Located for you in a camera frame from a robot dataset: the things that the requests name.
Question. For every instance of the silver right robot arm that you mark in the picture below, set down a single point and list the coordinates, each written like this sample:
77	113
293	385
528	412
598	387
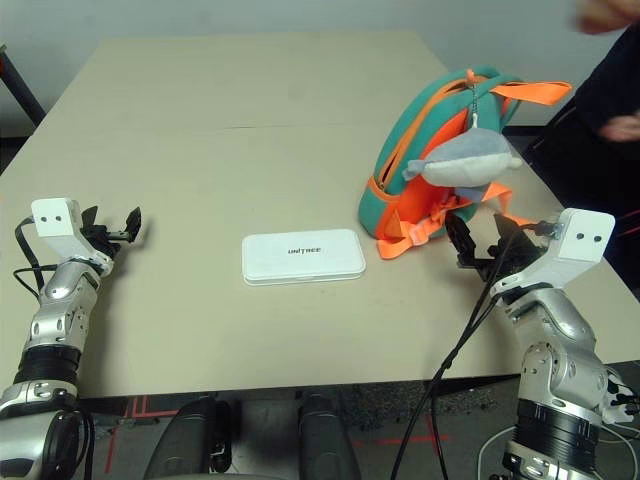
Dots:
555	325

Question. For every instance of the bystander in dark clothes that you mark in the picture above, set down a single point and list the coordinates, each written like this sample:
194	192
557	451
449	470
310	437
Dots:
610	90

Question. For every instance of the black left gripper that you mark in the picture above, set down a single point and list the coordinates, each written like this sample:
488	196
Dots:
107	237

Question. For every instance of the dark grey robot leg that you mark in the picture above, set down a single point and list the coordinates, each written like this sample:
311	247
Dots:
325	440
190	440

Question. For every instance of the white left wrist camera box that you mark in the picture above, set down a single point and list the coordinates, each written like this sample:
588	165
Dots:
52	217

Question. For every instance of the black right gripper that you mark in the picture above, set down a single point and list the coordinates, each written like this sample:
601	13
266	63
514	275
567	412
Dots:
530	250

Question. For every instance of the white Unitree pencil case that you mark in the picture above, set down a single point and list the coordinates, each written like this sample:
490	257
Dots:
305	257

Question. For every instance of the dark grey left robot leg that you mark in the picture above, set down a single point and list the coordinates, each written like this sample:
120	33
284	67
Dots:
190	440

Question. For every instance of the beige side table black legs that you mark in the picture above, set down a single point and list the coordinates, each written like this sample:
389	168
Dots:
20	85

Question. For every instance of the white power strip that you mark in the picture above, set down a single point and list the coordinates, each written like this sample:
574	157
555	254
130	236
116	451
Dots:
620	397

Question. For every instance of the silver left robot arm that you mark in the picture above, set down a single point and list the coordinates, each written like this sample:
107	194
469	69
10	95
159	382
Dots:
60	305

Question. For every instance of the dark grey right robot leg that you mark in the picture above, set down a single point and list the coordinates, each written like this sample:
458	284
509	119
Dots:
325	440

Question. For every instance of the teal and orange backpack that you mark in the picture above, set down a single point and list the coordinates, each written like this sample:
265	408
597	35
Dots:
395	200

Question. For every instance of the bare bystander hand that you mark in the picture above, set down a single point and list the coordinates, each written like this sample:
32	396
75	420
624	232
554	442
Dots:
607	15
622	129

